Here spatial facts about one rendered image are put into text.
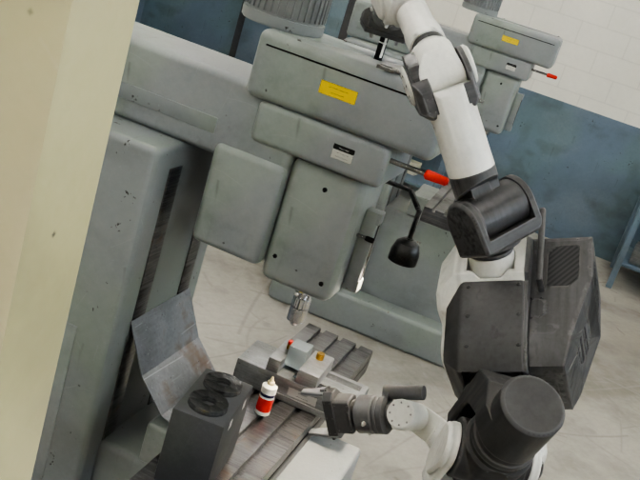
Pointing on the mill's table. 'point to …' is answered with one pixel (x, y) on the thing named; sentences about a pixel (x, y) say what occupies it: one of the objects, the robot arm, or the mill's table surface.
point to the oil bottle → (266, 397)
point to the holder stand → (204, 428)
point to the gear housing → (326, 145)
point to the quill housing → (317, 230)
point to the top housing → (340, 90)
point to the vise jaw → (314, 370)
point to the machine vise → (250, 368)
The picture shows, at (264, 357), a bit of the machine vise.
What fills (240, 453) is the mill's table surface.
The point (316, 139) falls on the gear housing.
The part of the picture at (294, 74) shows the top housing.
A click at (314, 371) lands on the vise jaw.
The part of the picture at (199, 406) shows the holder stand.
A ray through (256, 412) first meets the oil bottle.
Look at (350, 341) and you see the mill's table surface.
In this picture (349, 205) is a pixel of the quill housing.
